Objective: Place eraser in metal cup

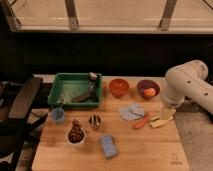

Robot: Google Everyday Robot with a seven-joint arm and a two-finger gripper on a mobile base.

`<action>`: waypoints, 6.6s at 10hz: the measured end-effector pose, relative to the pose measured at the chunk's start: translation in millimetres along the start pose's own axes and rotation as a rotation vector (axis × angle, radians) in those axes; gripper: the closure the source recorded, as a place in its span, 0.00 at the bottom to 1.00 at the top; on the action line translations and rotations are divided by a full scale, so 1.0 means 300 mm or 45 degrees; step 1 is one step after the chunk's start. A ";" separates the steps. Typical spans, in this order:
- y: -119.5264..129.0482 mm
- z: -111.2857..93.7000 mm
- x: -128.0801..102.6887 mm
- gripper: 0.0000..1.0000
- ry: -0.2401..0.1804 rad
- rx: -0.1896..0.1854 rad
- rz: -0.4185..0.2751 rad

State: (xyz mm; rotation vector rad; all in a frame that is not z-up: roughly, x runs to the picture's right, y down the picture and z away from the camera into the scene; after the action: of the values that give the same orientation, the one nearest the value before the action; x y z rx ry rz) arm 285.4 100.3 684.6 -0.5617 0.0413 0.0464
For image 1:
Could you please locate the dark brown eraser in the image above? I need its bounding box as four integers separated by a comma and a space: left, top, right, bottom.
71, 92, 91, 103

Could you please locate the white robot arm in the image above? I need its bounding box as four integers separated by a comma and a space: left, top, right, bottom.
161, 60, 213, 115

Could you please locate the metal cup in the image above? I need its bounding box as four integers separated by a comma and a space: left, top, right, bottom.
88, 115, 101, 130

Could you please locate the blue plastic cup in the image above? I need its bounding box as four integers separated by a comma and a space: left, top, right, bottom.
51, 107, 64, 124

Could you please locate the yellow block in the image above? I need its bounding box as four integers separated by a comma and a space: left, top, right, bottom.
150, 116, 172, 128

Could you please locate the orange fruit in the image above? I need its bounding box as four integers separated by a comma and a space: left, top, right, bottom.
144, 88, 156, 97

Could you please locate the purple bowl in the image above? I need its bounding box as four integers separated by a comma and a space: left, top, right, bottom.
137, 80, 160, 100

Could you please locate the orange carrot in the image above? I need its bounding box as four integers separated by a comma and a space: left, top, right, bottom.
133, 114, 149, 129

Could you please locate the light blue cloth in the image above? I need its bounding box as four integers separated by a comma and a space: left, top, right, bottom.
119, 103, 145, 121

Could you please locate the orange bowl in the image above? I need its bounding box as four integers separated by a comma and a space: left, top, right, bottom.
109, 79, 129, 98

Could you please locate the blue sponge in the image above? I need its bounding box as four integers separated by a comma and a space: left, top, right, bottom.
100, 135, 118, 158

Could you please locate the white bowl with grapes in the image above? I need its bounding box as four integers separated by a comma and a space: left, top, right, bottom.
67, 119, 85, 147

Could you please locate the green plastic tray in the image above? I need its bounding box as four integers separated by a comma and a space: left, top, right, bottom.
48, 73, 102, 109

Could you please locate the black office chair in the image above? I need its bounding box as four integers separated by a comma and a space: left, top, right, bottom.
0, 78, 46, 171

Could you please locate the grey handled tool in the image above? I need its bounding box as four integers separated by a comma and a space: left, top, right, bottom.
89, 72, 98, 94

